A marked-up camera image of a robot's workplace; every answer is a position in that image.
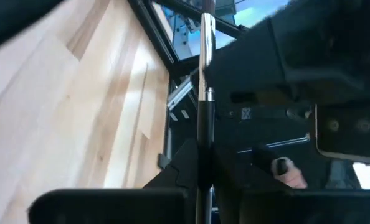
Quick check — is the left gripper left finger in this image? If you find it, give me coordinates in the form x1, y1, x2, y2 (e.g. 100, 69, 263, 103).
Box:
27, 138, 201, 224

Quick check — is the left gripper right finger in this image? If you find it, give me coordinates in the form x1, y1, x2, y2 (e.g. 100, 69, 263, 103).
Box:
212, 143, 370, 224

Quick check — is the thin black makeup brush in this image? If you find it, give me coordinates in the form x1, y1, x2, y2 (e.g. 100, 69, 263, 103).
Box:
194, 0, 217, 224

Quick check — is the person's hand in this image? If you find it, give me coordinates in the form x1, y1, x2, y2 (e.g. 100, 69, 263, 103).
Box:
271, 156, 308, 190

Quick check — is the black box silver rim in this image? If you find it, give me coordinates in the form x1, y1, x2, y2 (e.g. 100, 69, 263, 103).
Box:
314, 104, 370, 165

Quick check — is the silver aluminium extrusion bar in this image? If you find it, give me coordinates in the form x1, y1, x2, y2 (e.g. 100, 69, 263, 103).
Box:
167, 77, 194, 110

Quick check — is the black aluminium table frame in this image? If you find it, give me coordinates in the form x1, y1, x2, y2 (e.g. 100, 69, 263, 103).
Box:
127, 0, 250, 78

